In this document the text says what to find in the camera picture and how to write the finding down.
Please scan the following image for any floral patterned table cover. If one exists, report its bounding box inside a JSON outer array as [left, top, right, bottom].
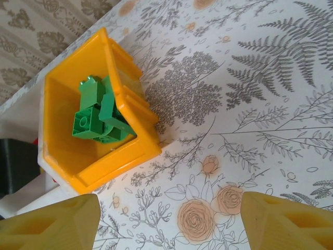
[[0, 0, 333, 250]]

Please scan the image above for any black plastic bin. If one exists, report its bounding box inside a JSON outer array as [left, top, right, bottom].
[[0, 139, 42, 200]]

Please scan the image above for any white plastic bin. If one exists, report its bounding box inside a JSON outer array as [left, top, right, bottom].
[[0, 87, 79, 221]]

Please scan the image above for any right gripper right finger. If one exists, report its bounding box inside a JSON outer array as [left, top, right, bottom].
[[240, 191, 333, 250]]

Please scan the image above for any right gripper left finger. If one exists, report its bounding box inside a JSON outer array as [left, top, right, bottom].
[[0, 194, 101, 250]]

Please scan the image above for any yellow plastic bin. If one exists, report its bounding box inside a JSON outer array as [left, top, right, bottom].
[[43, 27, 162, 195]]

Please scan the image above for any long green lego brick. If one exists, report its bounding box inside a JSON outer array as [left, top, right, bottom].
[[98, 91, 138, 138]]

